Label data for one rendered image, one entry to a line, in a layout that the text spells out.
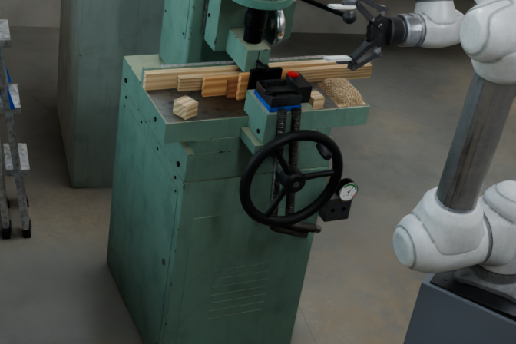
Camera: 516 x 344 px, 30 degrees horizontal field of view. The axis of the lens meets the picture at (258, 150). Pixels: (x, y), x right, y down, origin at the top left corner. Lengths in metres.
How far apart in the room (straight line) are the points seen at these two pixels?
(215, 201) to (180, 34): 0.51
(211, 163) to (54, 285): 0.95
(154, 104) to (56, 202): 1.24
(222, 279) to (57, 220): 0.96
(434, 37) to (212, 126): 0.64
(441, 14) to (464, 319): 0.81
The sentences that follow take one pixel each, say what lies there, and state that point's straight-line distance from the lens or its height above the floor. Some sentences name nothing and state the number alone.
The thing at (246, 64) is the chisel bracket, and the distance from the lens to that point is 2.58.
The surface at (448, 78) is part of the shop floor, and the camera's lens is 5.16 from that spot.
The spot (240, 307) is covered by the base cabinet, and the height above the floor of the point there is 0.23.
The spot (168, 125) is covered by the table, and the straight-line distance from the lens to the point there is 2.44.
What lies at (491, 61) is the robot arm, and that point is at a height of 1.31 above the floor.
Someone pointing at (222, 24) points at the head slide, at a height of 1.05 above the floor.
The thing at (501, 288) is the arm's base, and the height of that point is 0.63.
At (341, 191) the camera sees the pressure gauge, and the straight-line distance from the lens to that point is 2.73.
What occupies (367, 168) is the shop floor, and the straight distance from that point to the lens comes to 4.17.
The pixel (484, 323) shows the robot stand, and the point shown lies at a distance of 2.57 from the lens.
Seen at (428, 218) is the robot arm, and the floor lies 0.85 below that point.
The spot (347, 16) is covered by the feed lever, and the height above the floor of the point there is 1.21.
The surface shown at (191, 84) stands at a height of 0.92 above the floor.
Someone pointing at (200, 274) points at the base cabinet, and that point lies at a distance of 2.78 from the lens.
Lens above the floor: 2.12
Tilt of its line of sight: 31 degrees down
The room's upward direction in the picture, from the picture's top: 10 degrees clockwise
